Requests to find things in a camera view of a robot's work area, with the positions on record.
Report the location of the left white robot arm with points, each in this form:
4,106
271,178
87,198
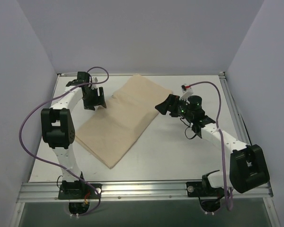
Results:
58,129

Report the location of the aluminium back rail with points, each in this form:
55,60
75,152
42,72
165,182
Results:
72,74

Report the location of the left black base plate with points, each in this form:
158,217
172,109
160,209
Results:
76,190

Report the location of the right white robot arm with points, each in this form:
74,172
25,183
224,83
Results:
247,168

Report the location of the beige wrapping cloth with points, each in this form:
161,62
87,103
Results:
111,131

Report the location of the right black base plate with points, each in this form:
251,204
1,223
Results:
196,189

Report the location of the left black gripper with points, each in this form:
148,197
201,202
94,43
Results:
92,100

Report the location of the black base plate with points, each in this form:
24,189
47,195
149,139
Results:
76,190
196,189

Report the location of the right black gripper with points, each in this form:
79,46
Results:
173,105

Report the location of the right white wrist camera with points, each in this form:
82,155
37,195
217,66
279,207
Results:
187,92

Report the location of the aluminium front rail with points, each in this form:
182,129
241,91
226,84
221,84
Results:
112,191

